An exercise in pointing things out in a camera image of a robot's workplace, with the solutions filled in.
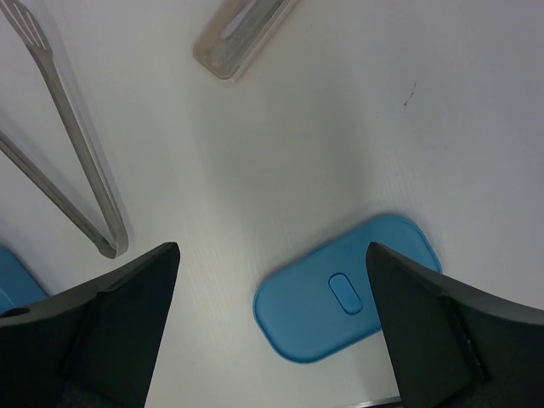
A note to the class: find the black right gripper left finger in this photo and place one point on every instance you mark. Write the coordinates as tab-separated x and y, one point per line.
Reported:
94	345

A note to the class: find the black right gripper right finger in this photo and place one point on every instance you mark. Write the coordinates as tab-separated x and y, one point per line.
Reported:
450	344

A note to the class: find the metal serving tongs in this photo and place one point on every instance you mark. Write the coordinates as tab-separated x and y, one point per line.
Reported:
32	35

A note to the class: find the blue two-compartment lunch box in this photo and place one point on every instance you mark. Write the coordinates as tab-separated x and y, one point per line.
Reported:
18	285

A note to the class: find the blue lunch box lid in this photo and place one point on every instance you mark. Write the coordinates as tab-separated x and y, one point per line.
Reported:
321	302

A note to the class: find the beige translucent cutlery case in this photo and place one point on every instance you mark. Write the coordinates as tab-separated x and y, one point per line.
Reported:
235	35

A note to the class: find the aluminium front rail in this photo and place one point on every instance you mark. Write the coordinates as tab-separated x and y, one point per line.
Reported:
391	402

